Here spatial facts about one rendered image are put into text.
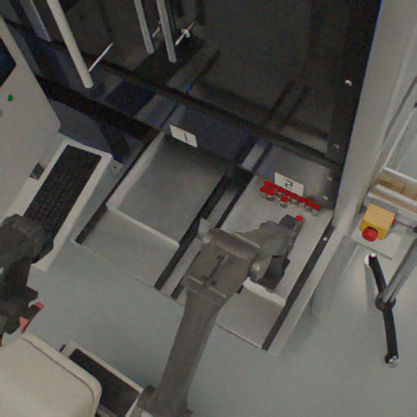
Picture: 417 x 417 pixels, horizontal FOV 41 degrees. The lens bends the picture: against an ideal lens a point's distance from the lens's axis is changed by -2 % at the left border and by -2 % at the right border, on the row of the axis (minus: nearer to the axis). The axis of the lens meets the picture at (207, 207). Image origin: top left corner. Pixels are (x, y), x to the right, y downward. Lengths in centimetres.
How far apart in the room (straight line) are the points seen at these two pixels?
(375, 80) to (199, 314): 53
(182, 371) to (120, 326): 154
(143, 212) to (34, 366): 73
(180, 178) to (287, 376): 104
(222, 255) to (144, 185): 87
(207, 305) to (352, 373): 159
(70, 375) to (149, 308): 144
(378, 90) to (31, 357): 82
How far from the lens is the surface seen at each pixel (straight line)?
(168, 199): 169
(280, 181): 153
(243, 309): 154
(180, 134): 163
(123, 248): 165
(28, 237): 116
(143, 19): 121
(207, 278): 87
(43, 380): 108
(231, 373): 239
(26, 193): 194
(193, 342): 93
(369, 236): 149
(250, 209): 165
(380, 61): 104
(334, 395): 239
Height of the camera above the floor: 235
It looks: 62 degrees down
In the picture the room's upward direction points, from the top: 12 degrees counter-clockwise
